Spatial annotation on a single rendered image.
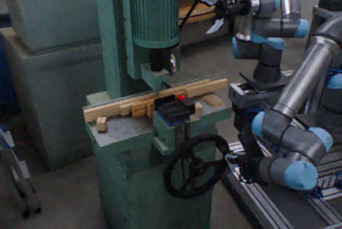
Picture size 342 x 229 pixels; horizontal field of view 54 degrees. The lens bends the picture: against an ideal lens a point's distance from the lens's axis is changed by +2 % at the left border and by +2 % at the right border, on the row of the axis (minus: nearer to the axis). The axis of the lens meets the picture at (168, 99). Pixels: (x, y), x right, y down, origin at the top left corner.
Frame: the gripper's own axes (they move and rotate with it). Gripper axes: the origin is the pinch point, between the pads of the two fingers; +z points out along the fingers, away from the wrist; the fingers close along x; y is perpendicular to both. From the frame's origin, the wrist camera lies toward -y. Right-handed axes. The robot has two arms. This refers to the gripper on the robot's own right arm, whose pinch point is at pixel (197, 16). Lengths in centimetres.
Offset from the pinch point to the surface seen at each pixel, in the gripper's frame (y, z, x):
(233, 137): -140, -85, 43
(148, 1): 1.8, 18.0, -7.1
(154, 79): -21.1, 15.6, 13.7
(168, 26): -2.6, 11.5, 0.9
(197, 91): -33.4, -7.8, 20.3
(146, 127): -26.4, 23.6, 30.7
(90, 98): -68, 33, 3
